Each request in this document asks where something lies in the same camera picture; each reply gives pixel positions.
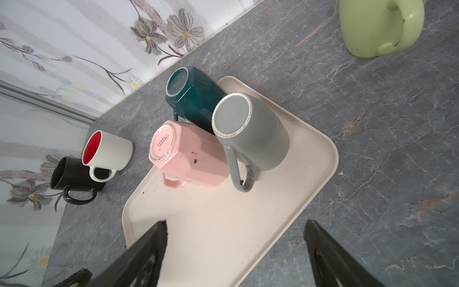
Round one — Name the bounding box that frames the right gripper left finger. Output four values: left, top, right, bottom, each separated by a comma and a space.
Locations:
88, 220, 168, 287

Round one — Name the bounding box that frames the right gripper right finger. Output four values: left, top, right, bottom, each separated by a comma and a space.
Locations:
304, 220, 383, 287

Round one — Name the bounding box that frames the black mug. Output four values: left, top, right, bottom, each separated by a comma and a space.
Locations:
50, 156, 106, 205

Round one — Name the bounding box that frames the pink mug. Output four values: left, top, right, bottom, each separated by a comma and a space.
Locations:
148, 120, 230, 188

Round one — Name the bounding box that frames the white mug red inside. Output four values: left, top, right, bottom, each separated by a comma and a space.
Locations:
82, 130, 134, 183

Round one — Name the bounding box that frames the grey mug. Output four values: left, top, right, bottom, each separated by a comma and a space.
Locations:
212, 93, 290, 193

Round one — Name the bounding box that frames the light green mug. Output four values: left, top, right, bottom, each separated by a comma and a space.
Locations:
339, 0, 426, 58

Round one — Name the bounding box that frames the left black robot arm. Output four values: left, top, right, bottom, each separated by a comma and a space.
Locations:
53, 268, 93, 287

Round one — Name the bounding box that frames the dark green mug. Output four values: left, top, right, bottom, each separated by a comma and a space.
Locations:
165, 66, 227, 133

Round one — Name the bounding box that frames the beige plastic tray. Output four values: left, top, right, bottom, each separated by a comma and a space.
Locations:
121, 75, 339, 287

